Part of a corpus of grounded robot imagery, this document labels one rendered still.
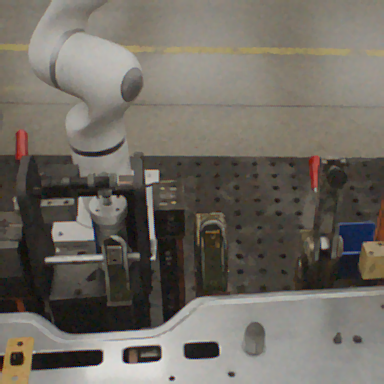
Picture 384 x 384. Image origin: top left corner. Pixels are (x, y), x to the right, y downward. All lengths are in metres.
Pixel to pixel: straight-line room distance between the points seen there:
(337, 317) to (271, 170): 0.82
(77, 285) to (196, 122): 2.17
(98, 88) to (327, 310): 0.58
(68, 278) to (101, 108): 0.33
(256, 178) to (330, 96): 1.77
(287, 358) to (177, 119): 2.38
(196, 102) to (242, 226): 1.82
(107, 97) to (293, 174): 0.68
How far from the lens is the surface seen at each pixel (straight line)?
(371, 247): 1.10
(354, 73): 3.74
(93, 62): 1.30
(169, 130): 3.21
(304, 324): 1.06
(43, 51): 1.37
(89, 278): 1.18
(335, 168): 0.99
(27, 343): 1.06
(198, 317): 1.06
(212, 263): 1.08
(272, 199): 1.73
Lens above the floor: 1.81
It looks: 43 degrees down
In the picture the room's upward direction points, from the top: 2 degrees clockwise
